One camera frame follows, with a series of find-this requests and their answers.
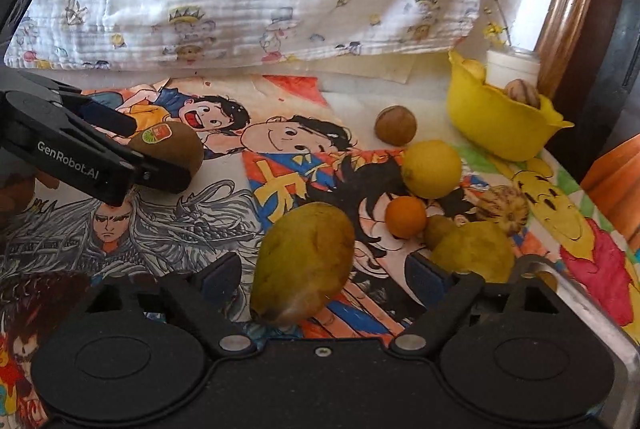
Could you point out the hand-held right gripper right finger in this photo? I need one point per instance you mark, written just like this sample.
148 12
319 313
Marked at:
425 283

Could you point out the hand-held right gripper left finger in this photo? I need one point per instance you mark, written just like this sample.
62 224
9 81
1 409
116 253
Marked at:
222 281

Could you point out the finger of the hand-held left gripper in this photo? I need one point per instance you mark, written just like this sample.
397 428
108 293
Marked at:
160 171
107 119

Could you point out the brown kiwi with sticker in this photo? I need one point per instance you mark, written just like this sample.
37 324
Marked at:
172 146

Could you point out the olive green mango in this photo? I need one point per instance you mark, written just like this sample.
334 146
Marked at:
472 254

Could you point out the small orange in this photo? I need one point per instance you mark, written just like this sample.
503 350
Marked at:
405 217

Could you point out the large yellow mango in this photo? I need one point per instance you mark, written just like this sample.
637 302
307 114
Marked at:
302 261

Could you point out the striped pepino melon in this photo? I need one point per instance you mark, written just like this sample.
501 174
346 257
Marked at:
502 209

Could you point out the metal tray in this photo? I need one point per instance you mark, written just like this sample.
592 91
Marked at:
590 309

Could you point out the person's left hand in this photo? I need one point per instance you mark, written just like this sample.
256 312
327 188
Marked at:
22 196

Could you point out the grey-haired figure drawing sheet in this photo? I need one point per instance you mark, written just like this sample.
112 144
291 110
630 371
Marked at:
115 229

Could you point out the cartoon boys drawing sheet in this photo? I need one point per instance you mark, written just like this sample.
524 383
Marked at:
210 114

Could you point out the spiky-haired figure drawing sheet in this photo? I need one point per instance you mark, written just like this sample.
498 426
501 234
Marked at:
280 189

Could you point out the yellow lemon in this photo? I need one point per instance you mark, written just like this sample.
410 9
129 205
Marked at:
431 168

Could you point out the brown round walnut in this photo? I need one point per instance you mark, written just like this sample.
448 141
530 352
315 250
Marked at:
395 124

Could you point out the yellow bear drawing sheet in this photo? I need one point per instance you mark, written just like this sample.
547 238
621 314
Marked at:
585 239

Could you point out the yellow plastic bowl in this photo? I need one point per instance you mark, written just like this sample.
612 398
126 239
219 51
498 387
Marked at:
500 126

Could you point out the red-brown figure drawing sheet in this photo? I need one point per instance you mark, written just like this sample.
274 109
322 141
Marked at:
30 334

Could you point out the walnut in shell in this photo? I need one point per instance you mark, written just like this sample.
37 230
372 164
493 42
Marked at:
522 93

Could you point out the small yellow fruit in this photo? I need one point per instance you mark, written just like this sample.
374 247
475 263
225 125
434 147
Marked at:
471 69

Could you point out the orange and blue wall poster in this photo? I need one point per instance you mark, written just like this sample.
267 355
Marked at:
615 181

